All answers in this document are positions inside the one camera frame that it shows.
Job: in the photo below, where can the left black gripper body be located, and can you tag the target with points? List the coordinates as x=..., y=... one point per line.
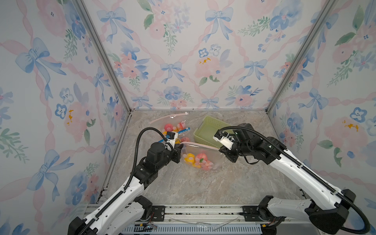
x=168, y=156

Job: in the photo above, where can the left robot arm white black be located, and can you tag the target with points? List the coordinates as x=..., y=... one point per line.
x=123, y=194

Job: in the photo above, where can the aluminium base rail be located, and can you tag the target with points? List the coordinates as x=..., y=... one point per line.
x=174, y=219

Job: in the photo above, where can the pink zipper clear bag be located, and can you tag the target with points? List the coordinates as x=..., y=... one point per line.
x=213, y=154
x=174, y=119

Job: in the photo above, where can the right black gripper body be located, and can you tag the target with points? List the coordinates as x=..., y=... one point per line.
x=238, y=149

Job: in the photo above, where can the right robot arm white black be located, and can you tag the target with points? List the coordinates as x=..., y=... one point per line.
x=327, y=207

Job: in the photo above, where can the blue zipper clear bag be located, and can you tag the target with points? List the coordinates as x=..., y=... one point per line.
x=181, y=134

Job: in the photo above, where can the light green plastic basket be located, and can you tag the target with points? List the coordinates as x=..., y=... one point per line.
x=205, y=132

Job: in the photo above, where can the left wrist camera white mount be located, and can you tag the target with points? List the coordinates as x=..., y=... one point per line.
x=171, y=137

